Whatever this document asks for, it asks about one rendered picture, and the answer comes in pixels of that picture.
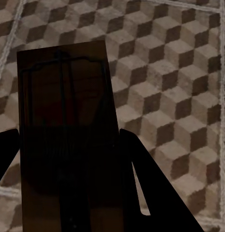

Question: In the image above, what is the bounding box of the mousetrap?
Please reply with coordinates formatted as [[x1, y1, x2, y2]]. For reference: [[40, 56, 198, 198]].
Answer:
[[17, 40, 124, 232]]

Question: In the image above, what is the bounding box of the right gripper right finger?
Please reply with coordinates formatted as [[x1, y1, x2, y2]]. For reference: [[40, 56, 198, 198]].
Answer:
[[120, 129, 204, 232]]

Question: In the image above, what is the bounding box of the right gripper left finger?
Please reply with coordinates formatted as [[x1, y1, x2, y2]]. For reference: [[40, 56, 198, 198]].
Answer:
[[0, 129, 20, 180]]

